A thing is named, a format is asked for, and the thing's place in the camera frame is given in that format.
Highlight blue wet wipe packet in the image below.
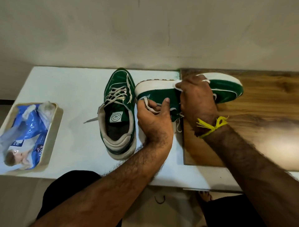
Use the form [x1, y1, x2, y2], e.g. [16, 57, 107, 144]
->
[0, 102, 56, 171]

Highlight person's left forearm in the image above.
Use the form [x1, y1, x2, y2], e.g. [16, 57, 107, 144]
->
[30, 140, 173, 227]

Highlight brown wooden board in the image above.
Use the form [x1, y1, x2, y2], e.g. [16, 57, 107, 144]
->
[180, 68, 299, 171]

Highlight person's right hand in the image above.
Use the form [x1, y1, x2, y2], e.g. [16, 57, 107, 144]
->
[175, 74, 220, 137]

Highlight person's left hand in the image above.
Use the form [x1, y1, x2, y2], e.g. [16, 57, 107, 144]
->
[136, 98, 174, 147]

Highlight yellow thread wristband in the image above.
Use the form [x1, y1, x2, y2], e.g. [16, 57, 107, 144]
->
[196, 116, 229, 138]

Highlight green sneaker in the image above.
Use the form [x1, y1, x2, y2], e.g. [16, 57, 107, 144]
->
[134, 72, 244, 123]
[97, 68, 137, 161]

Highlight beige plastic tray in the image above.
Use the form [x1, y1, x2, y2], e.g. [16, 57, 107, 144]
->
[0, 102, 64, 176]

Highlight person's right foot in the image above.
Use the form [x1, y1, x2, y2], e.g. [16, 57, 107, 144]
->
[198, 191, 212, 203]

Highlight white shoelace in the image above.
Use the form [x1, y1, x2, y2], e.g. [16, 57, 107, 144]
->
[83, 74, 132, 124]
[142, 97, 185, 133]

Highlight black shorts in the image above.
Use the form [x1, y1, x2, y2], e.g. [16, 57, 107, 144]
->
[36, 170, 267, 227]

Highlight person's right forearm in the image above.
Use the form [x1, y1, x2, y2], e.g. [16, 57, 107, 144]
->
[202, 124, 299, 227]

